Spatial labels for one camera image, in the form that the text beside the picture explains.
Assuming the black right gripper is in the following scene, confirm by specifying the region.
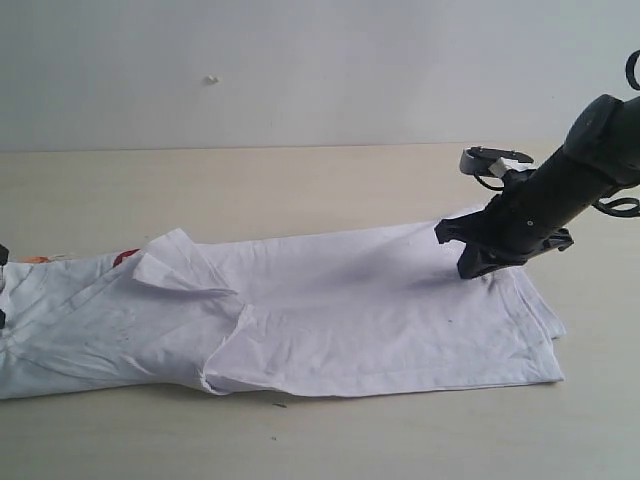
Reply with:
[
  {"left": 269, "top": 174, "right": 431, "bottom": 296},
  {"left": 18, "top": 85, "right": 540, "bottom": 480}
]
[{"left": 434, "top": 174, "right": 573, "bottom": 279}]

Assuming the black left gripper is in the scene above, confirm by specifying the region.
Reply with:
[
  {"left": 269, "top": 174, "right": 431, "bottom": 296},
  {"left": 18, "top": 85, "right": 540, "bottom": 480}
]
[{"left": 0, "top": 245, "right": 9, "bottom": 330}]

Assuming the white t-shirt with red patch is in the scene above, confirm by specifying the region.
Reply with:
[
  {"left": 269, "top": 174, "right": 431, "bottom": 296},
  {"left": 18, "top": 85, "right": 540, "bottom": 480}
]
[{"left": 1, "top": 222, "right": 565, "bottom": 399}]

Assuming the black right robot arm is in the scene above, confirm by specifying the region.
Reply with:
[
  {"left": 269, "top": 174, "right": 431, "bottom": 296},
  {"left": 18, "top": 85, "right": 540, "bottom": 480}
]
[{"left": 435, "top": 95, "right": 639, "bottom": 279}]

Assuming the orange ribbon tag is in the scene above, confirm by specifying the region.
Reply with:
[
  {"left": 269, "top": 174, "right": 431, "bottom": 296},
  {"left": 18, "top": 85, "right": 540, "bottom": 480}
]
[{"left": 17, "top": 255, "right": 66, "bottom": 264}]

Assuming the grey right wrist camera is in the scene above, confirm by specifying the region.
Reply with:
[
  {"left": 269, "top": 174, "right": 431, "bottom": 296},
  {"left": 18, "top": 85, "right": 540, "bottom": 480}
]
[{"left": 459, "top": 146, "right": 534, "bottom": 178}]

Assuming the black cable loop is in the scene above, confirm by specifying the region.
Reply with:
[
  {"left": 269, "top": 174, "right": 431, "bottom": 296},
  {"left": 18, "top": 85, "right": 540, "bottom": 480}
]
[{"left": 624, "top": 48, "right": 640, "bottom": 92}]

